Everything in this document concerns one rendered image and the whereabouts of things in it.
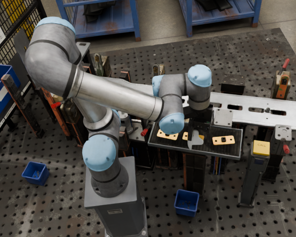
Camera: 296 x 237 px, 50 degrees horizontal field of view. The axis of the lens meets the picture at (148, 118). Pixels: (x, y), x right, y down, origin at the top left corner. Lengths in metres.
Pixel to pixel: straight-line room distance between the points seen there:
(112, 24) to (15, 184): 2.39
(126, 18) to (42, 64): 3.08
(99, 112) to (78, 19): 2.98
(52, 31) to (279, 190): 1.32
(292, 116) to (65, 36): 1.13
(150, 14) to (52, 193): 2.89
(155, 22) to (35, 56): 3.23
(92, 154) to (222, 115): 0.63
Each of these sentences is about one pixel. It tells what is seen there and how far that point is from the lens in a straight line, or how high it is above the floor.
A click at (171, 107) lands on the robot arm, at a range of 0.95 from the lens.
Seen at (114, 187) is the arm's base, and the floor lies 1.15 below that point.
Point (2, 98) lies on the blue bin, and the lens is 1.87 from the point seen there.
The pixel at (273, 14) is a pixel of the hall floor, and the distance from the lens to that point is 4.19.
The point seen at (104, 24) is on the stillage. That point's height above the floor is 0.16.
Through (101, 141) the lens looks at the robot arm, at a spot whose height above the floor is 1.33.
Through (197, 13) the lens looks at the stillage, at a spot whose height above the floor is 0.16.
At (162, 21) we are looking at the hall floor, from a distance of 4.06.
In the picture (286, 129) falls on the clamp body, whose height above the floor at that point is 1.06.
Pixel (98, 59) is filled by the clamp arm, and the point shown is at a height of 1.09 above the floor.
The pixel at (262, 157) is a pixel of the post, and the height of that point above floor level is 1.14.
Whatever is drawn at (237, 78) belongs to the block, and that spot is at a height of 1.03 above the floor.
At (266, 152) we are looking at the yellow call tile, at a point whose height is 1.16.
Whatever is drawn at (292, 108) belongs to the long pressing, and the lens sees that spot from 1.70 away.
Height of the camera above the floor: 2.22
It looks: 50 degrees down
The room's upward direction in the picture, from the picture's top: 9 degrees counter-clockwise
